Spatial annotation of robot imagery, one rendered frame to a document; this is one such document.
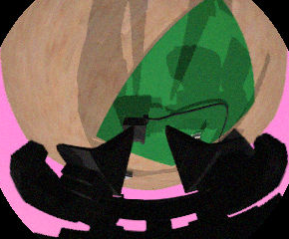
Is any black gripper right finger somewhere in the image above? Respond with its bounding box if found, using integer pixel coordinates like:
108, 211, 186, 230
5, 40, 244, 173
165, 124, 245, 194

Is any black fan cable with plug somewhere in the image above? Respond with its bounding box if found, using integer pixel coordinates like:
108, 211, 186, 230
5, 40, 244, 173
122, 103, 223, 144

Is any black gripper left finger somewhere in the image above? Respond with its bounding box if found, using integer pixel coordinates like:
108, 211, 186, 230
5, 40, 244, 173
56, 126, 134, 196

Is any green circuit board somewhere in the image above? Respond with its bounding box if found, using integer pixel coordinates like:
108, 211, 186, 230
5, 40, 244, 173
96, 0, 255, 166

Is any black cooling fan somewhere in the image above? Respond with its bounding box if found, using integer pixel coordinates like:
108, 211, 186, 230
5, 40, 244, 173
225, 128, 256, 158

